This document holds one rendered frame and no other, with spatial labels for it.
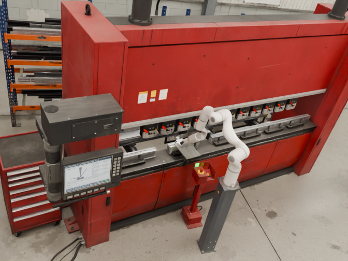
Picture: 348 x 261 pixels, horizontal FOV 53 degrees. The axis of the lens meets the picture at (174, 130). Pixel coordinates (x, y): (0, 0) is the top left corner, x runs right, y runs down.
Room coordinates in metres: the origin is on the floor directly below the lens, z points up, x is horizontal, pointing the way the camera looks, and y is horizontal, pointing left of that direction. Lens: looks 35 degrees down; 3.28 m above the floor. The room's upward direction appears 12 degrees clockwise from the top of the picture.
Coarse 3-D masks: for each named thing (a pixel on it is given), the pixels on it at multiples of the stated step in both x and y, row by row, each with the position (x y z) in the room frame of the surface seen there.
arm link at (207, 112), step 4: (204, 108) 2.84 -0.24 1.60; (208, 108) 2.82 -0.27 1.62; (212, 108) 2.80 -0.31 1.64; (204, 112) 2.82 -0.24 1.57; (208, 112) 2.78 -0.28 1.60; (212, 112) 2.71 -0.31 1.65; (216, 112) 2.71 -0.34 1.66; (220, 112) 2.73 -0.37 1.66; (200, 116) 2.84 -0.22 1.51; (204, 116) 2.81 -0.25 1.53; (208, 116) 2.76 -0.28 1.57; (212, 116) 2.67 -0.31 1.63; (216, 116) 2.67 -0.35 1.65; (220, 116) 2.69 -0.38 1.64; (204, 120) 2.82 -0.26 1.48; (212, 120) 2.66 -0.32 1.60; (216, 120) 2.65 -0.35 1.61; (220, 120) 2.67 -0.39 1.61
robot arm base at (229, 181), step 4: (228, 172) 2.52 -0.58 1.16; (232, 172) 2.51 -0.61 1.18; (224, 176) 2.63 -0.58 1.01; (228, 176) 2.51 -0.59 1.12; (232, 176) 2.50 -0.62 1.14; (236, 176) 2.51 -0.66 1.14; (220, 180) 2.56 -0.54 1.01; (224, 180) 2.54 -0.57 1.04; (228, 180) 2.51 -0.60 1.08; (232, 180) 2.50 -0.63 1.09; (236, 180) 2.53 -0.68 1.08; (224, 184) 2.51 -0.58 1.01; (228, 184) 2.50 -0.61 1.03; (232, 184) 2.50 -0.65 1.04; (236, 184) 2.55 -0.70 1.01; (228, 188) 2.47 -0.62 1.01; (232, 188) 2.48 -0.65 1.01; (236, 188) 2.50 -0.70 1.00
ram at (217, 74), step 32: (128, 64) 2.60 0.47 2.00; (160, 64) 2.78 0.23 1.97; (192, 64) 2.98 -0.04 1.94; (224, 64) 3.21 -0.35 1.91; (256, 64) 3.46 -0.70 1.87; (288, 64) 3.76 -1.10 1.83; (320, 64) 4.10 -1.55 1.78; (128, 96) 2.62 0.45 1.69; (192, 96) 3.03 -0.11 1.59; (224, 96) 3.28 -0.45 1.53; (256, 96) 3.56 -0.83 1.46
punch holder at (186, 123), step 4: (176, 120) 3.02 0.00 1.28; (180, 120) 2.98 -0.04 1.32; (184, 120) 3.01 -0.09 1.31; (188, 120) 3.04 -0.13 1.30; (176, 124) 3.02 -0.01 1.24; (184, 124) 3.02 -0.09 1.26; (188, 124) 3.04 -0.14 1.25; (176, 128) 3.00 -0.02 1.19; (180, 128) 2.99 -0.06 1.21; (184, 128) 3.02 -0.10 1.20; (188, 128) 3.05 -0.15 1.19
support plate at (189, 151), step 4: (176, 144) 2.99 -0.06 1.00; (188, 144) 3.03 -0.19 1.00; (180, 148) 2.94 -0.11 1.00; (184, 148) 2.95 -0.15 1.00; (188, 148) 2.97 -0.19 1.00; (192, 148) 2.98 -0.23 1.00; (184, 152) 2.89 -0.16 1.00; (188, 152) 2.90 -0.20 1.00; (192, 152) 2.91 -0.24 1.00; (196, 152) 2.93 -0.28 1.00; (184, 156) 2.82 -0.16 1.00; (188, 156) 2.83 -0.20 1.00; (192, 156) 2.84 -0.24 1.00; (196, 156) 2.86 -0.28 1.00
